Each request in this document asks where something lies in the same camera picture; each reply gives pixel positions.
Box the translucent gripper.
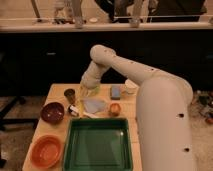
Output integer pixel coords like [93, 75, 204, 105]
[80, 85, 94, 98]

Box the yellow banana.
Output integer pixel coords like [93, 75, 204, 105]
[77, 87, 86, 118]

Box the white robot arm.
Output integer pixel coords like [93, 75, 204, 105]
[81, 45, 197, 171]

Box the orange bowl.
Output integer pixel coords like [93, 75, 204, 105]
[30, 135, 62, 169]

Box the green plastic cup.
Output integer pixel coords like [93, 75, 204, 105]
[90, 85, 100, 96]

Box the blue cloth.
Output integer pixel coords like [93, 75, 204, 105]
[83, 98, 106, 114]

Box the white spoon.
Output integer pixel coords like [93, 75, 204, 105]
[68, 105, 99, 118]

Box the blue sponge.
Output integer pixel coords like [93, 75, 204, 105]
[110, 85, 121, 100]

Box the orange fruit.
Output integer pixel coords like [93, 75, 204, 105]
[109, 103, 121, 116]

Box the white mug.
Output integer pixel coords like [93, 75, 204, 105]
[125, 79, 138, 94]

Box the green plastic tray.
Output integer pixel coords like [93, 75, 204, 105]
[62, 118, 133, 171]

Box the black office chair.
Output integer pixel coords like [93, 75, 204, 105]
[0, 49, 39, 132]

